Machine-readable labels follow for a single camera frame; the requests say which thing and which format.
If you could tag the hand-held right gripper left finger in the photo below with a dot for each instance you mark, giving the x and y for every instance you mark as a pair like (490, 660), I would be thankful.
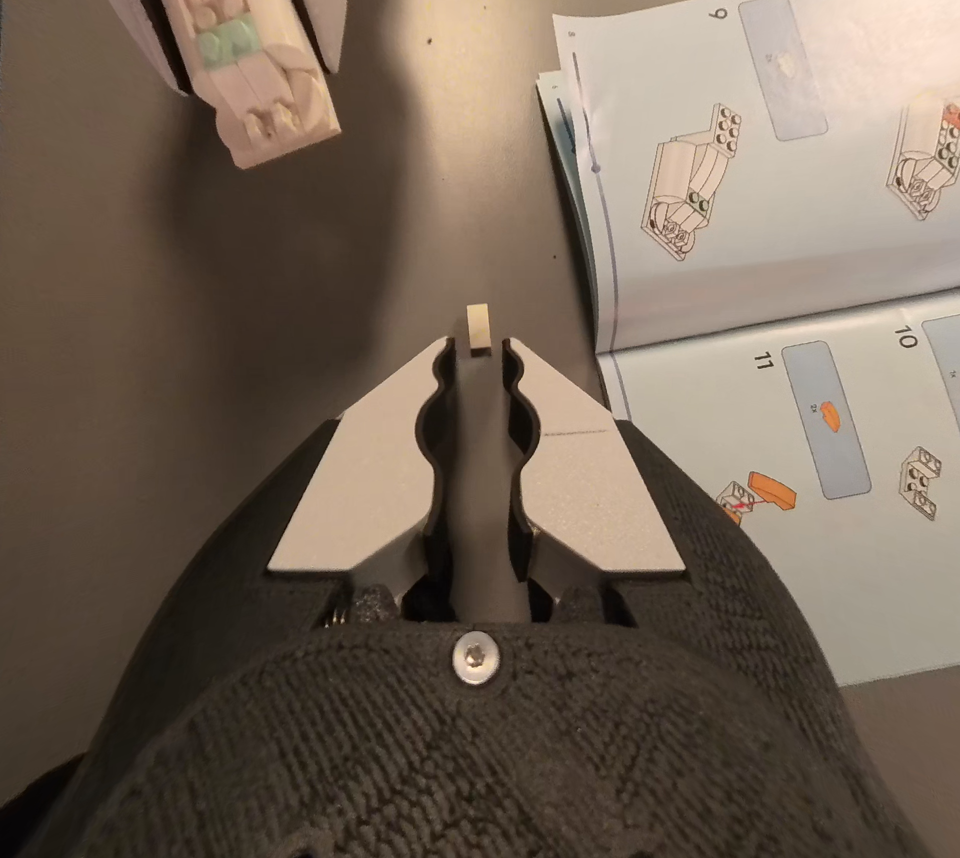
(360, 491)

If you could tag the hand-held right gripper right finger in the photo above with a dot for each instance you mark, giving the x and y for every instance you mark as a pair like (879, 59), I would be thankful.
(600, 498)

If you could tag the white lego brick model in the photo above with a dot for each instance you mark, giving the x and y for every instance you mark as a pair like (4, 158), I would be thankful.
(255, 86)

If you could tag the open instruction booklet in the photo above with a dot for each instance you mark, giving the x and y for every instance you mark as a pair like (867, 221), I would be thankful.
(750, 258)

